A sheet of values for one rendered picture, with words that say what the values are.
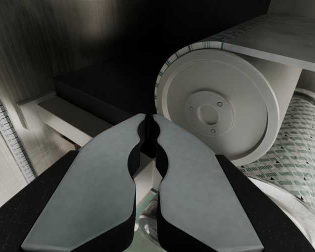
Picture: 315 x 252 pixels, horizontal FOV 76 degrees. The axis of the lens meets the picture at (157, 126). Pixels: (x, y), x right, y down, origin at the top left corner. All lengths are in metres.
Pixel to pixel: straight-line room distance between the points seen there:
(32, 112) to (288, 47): 0.35
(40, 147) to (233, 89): 0.35
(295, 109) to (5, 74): 0.44
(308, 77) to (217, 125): 0.34
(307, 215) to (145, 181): 0.15
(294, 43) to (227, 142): 0.10
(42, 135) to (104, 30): 0.23
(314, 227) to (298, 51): 0.15
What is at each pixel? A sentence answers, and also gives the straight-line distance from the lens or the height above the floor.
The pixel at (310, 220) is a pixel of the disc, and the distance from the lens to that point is 0.24.
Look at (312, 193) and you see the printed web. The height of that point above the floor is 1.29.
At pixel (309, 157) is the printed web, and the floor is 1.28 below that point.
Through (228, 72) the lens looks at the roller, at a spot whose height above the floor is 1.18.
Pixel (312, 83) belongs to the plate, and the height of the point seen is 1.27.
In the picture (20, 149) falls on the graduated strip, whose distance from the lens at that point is 0.41.
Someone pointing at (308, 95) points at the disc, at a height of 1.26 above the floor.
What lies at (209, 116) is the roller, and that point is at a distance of 0.20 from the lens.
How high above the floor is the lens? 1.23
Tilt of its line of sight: 27 degrees down
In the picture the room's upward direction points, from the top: 115 degrees clockwise
